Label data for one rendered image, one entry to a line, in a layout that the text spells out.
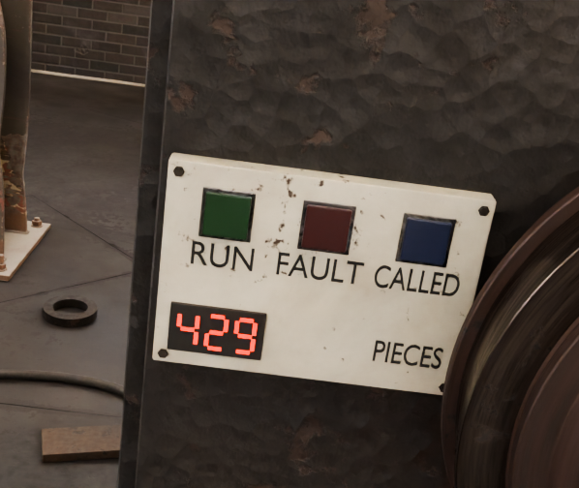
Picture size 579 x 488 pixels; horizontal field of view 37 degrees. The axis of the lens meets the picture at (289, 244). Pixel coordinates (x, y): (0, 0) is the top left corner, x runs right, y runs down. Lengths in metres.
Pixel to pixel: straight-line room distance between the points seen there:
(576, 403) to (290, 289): 0.24
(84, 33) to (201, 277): 6.20
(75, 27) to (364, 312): 6.25
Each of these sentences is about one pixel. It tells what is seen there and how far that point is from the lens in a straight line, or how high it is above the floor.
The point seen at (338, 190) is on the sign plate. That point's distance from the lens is 0.68.
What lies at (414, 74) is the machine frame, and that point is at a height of 1.33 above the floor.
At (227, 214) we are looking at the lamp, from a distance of 0.68.
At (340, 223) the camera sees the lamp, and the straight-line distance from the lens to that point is 0.69.
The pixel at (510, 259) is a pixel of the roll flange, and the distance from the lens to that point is 0.65.
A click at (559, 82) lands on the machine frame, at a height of 1.33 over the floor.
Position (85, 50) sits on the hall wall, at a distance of 6.89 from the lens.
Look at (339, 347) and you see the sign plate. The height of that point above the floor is 1.09.
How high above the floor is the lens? 1.43
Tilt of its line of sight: 21 degrees down
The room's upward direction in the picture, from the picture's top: 8 degrees clockwise
